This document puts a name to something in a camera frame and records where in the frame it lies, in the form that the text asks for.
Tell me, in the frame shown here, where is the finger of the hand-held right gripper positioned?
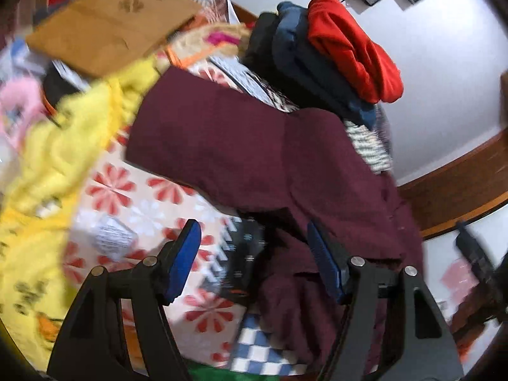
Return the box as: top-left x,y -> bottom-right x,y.
455,221 -> 498,275

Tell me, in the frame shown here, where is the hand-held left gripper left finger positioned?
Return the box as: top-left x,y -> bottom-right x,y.
47,219 -> 202,381

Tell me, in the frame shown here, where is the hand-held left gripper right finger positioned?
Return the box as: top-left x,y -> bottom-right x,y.
306,221 -> 465,381

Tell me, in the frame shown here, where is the maroon knit sweater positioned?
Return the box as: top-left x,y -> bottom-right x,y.
125,67 -> 425,378

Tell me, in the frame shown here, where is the white care label tag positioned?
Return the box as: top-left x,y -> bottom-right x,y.
89,213 -> 138,263

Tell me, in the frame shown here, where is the red floral bedsheet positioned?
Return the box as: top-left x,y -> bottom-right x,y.
59,48 -> 306,371

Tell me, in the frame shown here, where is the green cloth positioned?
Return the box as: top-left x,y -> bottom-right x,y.
186,365 -> 318,381

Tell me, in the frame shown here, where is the yellow fleece blanket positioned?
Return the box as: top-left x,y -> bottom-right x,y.
0,56 -> 160,368

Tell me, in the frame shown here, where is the navy garment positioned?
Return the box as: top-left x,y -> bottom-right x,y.
276,2 -> 378,130

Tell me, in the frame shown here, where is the red garment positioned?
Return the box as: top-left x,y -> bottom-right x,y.
306,0 -> 404,104

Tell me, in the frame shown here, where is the pink plush item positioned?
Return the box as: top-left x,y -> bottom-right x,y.
0,78 -> 47,148

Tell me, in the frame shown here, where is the black garment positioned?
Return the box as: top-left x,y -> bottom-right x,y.
240,12 -> 302,108

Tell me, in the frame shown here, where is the brown paw print cloth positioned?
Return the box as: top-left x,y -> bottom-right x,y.
25,0 -> 204,78

